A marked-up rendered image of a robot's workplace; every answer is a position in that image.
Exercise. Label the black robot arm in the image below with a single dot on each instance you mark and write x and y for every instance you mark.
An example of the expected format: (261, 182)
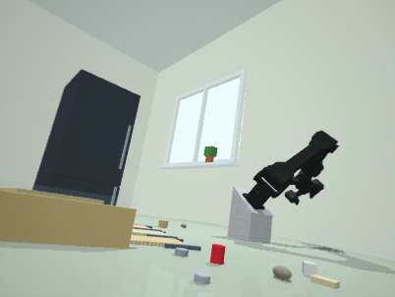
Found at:
(281, 174)

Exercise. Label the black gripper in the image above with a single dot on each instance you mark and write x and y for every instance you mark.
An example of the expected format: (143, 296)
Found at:
(313, 188)

